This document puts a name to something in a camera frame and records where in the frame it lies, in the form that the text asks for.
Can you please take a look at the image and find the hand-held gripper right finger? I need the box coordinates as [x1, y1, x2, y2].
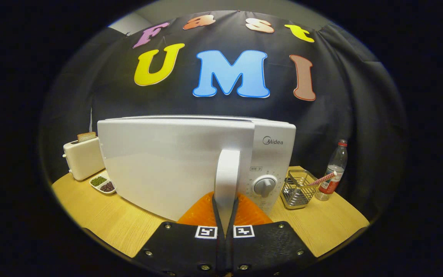
[225, 192, 318, 277]

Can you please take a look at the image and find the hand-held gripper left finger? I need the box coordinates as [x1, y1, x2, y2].
[131, 191, 226, 277]

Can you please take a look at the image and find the white microwave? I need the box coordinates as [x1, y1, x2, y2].
[97, 115, 296, 235]

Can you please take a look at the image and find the red striped straw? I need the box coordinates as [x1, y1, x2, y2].
[308, 171, 338, 187]

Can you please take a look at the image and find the clear bottle with red label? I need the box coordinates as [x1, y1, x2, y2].
[315, 139, 348, 201]

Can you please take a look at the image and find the white divided bean dish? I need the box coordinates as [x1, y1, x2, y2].
[89, 175, 117, 195]

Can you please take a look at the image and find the cream toaster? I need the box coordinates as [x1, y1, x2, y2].
[63, 137, 105, 181]

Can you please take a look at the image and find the metal wire basket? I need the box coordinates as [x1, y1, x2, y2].
[280, 170, 319, 210]

